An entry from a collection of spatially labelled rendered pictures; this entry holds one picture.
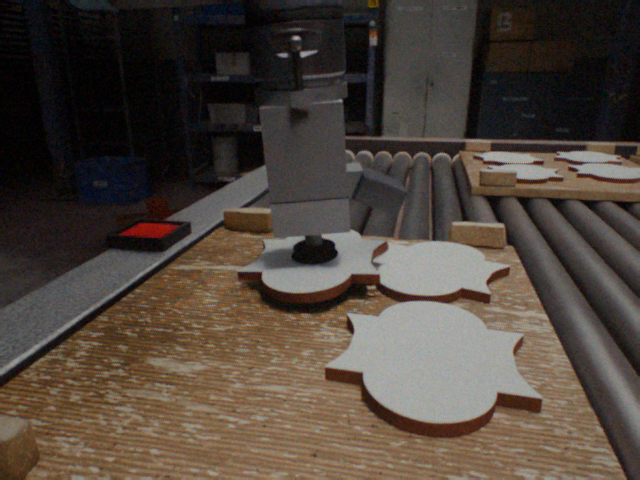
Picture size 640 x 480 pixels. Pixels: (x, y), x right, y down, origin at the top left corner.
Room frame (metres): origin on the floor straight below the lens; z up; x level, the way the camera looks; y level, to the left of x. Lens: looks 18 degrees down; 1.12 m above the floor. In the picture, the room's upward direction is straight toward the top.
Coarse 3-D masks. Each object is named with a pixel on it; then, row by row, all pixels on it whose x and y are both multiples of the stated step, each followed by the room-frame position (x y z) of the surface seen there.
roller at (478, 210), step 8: (456, 160) 1.22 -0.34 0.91; (456, 168) 1.15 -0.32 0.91; (456, 176) 1.10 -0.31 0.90; (464, 176) 1.00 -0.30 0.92; (464, 184) 0.94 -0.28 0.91; (464, 192) 0.89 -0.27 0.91; (464, 200) 0.85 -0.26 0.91; (472, 200) 0.80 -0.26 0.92; (480, 200) 0.79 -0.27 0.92; (464, 208) 0.82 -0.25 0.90; (472, 208) 0.76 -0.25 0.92; (480, 208) 0.74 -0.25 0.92; (488, 208) 0.75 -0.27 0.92; (472, 216) 0.72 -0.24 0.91; (480, 216) 0.70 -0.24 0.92; (488, 216) 0.70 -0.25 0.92
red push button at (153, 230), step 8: (144, 224) 0.63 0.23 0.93; (152, 224) 0.63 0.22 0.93; (160, 224) 0.62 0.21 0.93; (168, 224) 0.62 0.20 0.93; (128, 232) 0.59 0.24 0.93; (136, 232) 0.59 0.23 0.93; (144, 232) 0.59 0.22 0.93; (152, 232) 0.59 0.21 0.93; (160, 232) 0.59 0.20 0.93; (168, 232) 0.59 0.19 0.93
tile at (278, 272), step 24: (264, 240) 0.47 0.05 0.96; (288, 240) 0.46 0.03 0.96; (336, 240) 0.45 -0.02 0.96; (360, 240) 0.45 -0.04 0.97; (384, 240) 0.45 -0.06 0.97; (264, 264) 0.41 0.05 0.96; (288, 264) 0.41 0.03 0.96; (312, 264) 0.40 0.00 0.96; (336, 264) 0.40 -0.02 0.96; (360, 264) 0.39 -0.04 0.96; (264, 288) 0.38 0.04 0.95; (288, 288) 0.36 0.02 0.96; (312, 288) 0.36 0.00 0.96; (336, 288) 0.36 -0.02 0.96
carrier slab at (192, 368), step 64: (192, 256) 0.49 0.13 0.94; (256, 256) 0.49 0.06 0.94; (512, 256) 0.49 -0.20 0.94; (128, 320) 0.35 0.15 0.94; (192, 320) 0.35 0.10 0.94; (256, 320) 0.34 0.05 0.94; (320, 320) 0.34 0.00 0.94; (512, 320) 0.35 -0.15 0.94; (64, 384) 0.26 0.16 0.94; (128, 384) 0.26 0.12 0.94; (192, 384) 0.26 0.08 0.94; (256, 384) 0.26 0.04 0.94; (320, 384) 0.26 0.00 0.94; (576, 384) 0.26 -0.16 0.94; (64, 448) 0.21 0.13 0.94; (128, 448) 0.21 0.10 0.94; (192, 448) 0.21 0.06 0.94; (256, 448) 0.21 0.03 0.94; (320, 448) 0.21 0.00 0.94; (384, 448) 0.21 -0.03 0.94; (448, 448) 0.21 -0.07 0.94; (512, 448) 0.21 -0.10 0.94; (576, 448) 0.21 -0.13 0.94
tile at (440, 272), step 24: (384, 264) 0.44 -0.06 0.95; (408, 264) 0.44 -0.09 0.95; (432, 264) 0.44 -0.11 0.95; (456, 264) 0.44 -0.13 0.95; (480, 264) 0.44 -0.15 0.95; (504, 264) 0.44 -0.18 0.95; (384, 288) 0.39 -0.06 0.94; (408, 288) 0.38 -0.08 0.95; (432, 288) 0.38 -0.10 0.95; (456, 288) 0.38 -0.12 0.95; (480, 288) 0.38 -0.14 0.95
